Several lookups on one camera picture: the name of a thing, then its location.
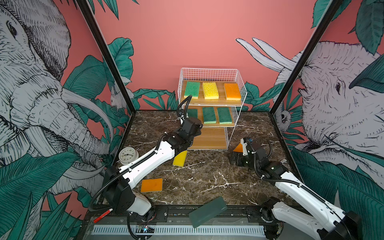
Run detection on yellow sponge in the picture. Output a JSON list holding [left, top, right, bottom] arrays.
[[173, 151, 188, 167], [203, 82, 219, 100]]

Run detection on bright green sponge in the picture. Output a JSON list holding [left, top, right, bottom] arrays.
[[184, 81, 200, 99]]

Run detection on white wire three-tier shelf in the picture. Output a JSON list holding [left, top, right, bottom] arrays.
[[178, 68, 247, 150]]

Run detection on large dark green foam block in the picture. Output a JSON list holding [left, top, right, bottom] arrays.
[[189, 197, 228, 229]]

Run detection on red white marker pen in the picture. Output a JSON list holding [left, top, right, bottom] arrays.
[[93, 209, 113, 224]]

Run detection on orange sponge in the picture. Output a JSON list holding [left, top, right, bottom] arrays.
[[224, 83, 242, 101], [233, 143, 243, 154], [141, 178, 163, 193]]

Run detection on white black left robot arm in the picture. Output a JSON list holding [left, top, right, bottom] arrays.
[[88, 118, 203, 216]]

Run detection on white alarm clock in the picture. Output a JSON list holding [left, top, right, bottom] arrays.
[[119, 147, 139, 165]]

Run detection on dark green sponge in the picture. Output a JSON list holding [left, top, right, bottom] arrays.
[[217, 107, 233, 125], [187, 109, 198, 119], [202, 107, 217, 124]]

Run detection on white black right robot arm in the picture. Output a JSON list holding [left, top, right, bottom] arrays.
[[231, 137, 363, 240]]

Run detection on white ribbed front rail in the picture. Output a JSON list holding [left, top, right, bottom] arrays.
[[91, 225, 266, 237]]

